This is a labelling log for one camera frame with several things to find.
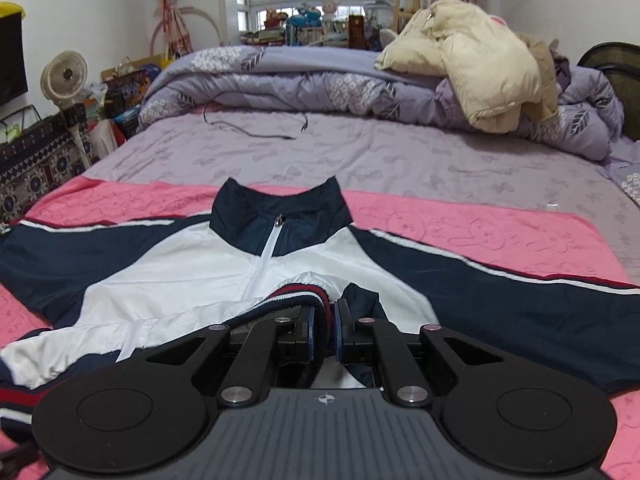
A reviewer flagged navy and white jacket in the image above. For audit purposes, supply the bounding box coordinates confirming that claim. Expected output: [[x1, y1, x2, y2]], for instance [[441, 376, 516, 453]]
[[0, 175, 640, 443]]

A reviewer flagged purple bed sheet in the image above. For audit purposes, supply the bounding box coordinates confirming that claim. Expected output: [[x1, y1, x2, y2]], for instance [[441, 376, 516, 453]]
[[88, 108, 639, 282]]

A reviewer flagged pink rabbit print blanket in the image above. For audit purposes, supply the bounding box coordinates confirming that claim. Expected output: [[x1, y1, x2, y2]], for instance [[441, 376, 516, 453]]
[[0, 174, 640, 480]]

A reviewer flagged patterned dark cloth covered cabinet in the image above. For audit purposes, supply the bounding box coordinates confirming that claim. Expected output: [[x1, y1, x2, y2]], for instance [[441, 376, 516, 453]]
[[1, 104, 99, 223]]

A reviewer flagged cream puffy down jacket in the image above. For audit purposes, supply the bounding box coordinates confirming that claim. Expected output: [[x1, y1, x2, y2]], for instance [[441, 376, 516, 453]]
[[375, 0, 559, 134]]

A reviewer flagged pink floral curtain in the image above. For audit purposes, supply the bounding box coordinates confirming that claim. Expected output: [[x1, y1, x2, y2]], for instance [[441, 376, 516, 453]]
[[160, 0, 193, 58]]

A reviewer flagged purple patterned pillow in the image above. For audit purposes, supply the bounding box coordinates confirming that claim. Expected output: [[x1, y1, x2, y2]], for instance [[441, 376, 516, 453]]
[[602, 136, 640, 206]]

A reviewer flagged purple patterned folded quilt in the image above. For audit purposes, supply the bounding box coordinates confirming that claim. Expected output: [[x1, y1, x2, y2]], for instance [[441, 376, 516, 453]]
[[139, 46, 625, 162]]

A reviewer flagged white round desk fan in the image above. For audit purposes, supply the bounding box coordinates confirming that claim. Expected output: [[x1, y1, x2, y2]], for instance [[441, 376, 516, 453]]
[[40, 50, 88, 110]]

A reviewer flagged dark bed headboard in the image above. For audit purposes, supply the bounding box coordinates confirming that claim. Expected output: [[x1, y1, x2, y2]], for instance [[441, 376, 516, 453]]
[[578, 41, 640, 141]]

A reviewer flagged black wall television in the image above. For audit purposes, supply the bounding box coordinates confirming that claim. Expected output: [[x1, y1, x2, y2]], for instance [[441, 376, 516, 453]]
[[0, 13, 28, 106]]

